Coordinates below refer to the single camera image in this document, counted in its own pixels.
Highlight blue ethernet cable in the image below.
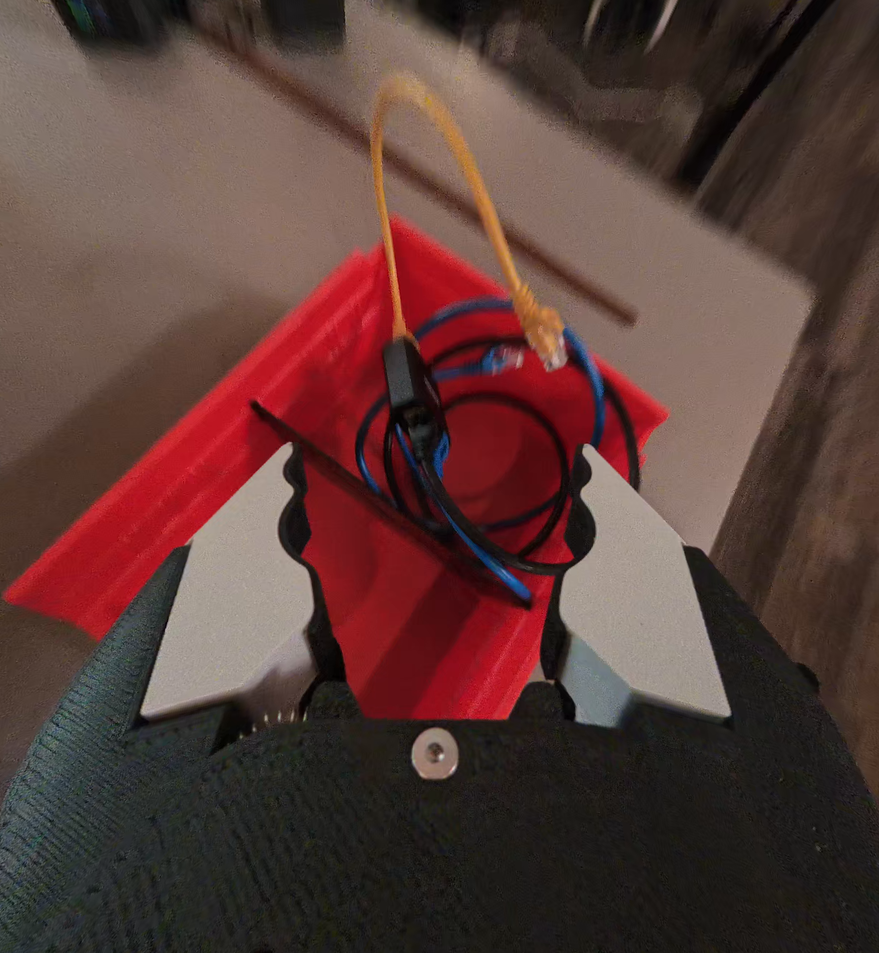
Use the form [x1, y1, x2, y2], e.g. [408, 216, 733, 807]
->
[391, 298, 608, 606]

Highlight black bin divider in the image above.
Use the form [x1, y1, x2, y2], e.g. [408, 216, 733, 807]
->
[251, 401, 534, 609]

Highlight orange ethernet cable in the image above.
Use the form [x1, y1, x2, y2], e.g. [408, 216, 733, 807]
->
[370, 72, 565, 373]

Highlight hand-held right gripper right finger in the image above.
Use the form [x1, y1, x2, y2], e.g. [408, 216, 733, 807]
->
[540, 444, 733, 728]

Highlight red plastic bin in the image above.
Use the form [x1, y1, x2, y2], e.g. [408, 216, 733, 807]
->
[3, 216, 670, 721]

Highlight black ethernet splitter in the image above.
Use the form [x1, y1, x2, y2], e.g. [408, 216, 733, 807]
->
[382, 337, 449, 449]

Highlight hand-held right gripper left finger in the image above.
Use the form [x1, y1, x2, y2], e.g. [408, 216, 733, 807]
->
[140, 443, 351, 725]

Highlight black ethernet cable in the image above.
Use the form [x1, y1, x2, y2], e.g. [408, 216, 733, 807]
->
[355, 339, 641, 578]

